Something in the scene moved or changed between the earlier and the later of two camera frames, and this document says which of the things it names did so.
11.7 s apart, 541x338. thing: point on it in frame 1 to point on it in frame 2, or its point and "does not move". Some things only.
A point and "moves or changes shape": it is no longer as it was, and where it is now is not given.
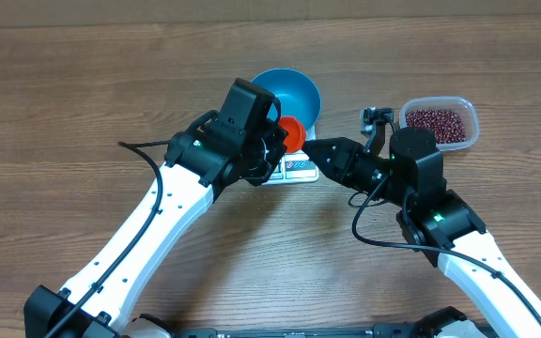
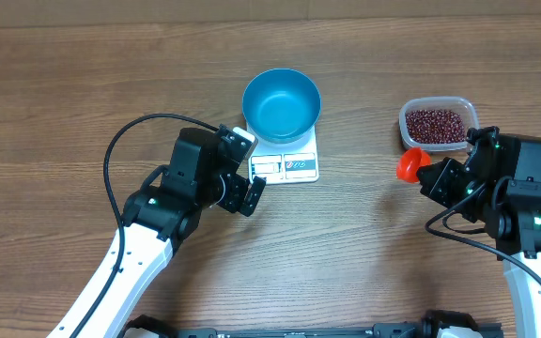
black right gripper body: x=362 y=171 to x=450 y=186
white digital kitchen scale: x=293 y=168 does not move
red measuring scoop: x=296 y=133 moves or changes shape
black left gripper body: x=263 y=153 to x=227 y=194
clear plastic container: x=454 y=120 does not move
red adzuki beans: x=448 y=125 does not move
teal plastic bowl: x=297 y=94 does not move
